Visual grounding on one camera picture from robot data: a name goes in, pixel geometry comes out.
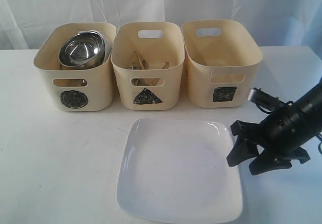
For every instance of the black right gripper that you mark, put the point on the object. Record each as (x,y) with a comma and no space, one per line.
(274,142)

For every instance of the white square plate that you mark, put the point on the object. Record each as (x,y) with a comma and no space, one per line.
(175,171)

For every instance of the wooden chopstick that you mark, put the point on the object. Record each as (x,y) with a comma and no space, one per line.
(138,56)
(154,81)

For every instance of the small white bowl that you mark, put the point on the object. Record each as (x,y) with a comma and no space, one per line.
(108,49)

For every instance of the stainless steel bowl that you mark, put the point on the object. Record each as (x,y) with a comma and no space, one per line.
(66,55)

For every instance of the steel table knife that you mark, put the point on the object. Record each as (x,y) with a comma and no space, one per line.
(143,82)

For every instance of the steel spoon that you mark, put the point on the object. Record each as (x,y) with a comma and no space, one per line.
(135,81)

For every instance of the steel mug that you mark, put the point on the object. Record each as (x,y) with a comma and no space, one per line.
(83,82)

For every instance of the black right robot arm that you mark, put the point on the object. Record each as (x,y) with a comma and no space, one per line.
(310,105)

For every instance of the cream bin square mark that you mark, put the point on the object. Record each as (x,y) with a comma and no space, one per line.
(222,60)

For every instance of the cream bin triangle mark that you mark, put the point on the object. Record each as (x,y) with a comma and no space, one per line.
(156,43)

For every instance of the white backdrop curtain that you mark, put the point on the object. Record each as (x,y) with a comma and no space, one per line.
(25,24)

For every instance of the cream bin circle mark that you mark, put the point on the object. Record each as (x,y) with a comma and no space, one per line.
(63,86)

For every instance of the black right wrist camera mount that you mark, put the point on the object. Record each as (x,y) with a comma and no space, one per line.
(263,101)

